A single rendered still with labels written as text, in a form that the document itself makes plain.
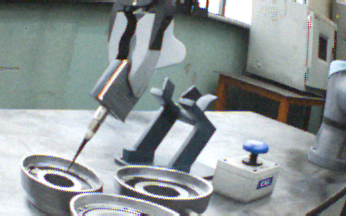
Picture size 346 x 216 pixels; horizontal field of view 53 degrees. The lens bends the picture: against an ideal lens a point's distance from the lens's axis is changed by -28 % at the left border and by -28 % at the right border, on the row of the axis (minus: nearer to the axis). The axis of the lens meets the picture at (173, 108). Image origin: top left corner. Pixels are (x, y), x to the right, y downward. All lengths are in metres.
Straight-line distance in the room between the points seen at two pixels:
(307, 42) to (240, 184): 2.15
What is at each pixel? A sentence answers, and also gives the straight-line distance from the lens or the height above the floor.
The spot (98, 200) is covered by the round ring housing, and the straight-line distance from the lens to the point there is 0.40.
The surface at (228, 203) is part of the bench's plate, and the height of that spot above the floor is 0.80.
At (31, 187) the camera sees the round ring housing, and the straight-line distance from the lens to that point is 0.41.
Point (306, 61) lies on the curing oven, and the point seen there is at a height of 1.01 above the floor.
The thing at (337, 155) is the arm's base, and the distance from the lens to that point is 0.82.
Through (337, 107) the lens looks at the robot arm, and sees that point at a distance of 0.82.
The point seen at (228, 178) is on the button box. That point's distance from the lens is 0.58.
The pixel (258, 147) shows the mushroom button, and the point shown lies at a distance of 0.57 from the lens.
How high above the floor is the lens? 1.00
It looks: 10 degrees down
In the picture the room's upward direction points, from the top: 10 degrees clockwise
